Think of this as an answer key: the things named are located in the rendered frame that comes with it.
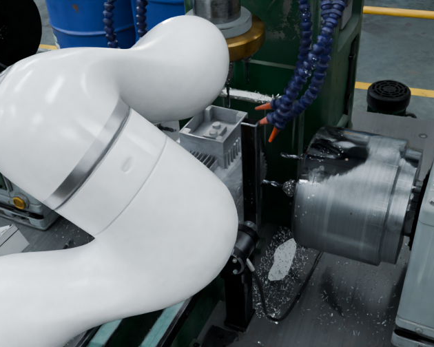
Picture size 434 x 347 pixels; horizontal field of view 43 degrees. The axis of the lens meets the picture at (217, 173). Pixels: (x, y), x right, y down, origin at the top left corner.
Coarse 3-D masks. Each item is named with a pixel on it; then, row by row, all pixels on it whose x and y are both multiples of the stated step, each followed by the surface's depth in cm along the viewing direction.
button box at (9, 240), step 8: (0, 232) 102; (8, 232) 101; (16, 232) 103; (0, 240) 100; (8, 240) 101; (16, 240) 102; (24, 240) 104; (0, 248) 100; (8, 248) 101; (16, 248) 102; (24, 248) 103
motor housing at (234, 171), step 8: (192, 152) 113; (200, 152) 113; (240, 152) 118; (200, 160) 111; (208, 160) 112; (216, 160) 111; (240, 160) 117; (264, 160) 122; (208, 168) 111; (216, 168) 112; (232, 168) 114; (240, 168) 115; (264, 168) 121; (224, 176) 112; (232, 176) 113; (240, 176) 113; (264, 176) 123; (240, 200) 113; (240, 208) 114
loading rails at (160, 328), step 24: (264, 192) 134; (264, 216) 139; (264, 240) 133; (216, 288) 118; (168, 312) 105; (192, 312) 108; (96, 336) 102; (120, 336) 105; (144, 336) 115; (168, 336) 100; (192, 336) 111
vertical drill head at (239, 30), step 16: (192, 0) 102; (208, 0) 99; (224, 0) 99; (208, 16) 101; (224, 16) 101; (240, 16) 104; (256, 16) 109; (224, 32) 100; (240, 32) 102; (256, 32) 103; (240, 48) 101; (256, 48) 103
